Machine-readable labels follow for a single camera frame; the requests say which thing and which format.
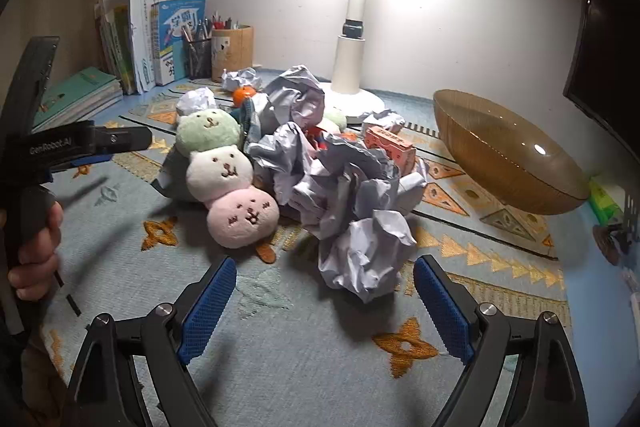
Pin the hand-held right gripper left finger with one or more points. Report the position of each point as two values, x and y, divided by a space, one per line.
207 307

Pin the stack of teal books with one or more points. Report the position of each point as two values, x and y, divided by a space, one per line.
75 94

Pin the pile of papers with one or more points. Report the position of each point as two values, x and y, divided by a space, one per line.
360 207

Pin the person's left hand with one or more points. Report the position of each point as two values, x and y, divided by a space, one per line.
37 257

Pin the gold ribbed bowl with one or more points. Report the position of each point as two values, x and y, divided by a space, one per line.
500 157

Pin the bunch of pencils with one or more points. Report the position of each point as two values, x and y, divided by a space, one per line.
195 31

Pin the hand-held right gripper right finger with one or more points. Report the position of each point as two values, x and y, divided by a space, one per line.
442 307

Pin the bamboo pen holder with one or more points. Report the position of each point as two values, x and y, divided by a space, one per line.
232 54

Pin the row of green books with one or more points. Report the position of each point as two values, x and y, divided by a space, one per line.
115 47

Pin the three-ball skewer plush toy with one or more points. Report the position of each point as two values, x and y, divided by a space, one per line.
220 172

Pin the pink snack box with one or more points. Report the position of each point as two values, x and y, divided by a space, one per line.
390 147

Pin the patterned blue mat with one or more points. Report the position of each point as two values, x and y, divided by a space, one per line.
300 357

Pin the green tissue packet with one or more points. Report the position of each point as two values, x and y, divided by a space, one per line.
602 202

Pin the black mesh pen holder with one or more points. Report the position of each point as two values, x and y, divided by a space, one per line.
199 59

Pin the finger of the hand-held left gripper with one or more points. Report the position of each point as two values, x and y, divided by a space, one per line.
125 139
92 159

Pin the small orange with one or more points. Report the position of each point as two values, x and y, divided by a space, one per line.
243 95

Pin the large paper ball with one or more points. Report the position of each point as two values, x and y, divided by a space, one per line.
295 97

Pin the blue workbook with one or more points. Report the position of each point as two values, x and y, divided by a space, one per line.
175 37

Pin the dark teal object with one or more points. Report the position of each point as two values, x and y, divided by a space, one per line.
247 114

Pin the bunch of red pens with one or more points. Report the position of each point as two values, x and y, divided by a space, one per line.
225 22

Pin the black monitor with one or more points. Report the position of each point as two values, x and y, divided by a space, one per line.
610 57

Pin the person's left forearm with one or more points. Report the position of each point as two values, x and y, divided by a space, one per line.
10 382

